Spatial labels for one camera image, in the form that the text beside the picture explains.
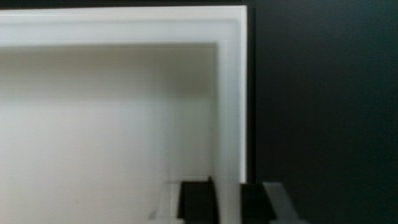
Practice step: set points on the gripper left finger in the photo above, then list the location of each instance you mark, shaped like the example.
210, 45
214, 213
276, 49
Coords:
187, 206

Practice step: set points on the white drawer cabinet box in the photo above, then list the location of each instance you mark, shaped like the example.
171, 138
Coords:
122, 112

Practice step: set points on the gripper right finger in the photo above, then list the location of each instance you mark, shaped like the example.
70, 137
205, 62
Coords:
267, 205

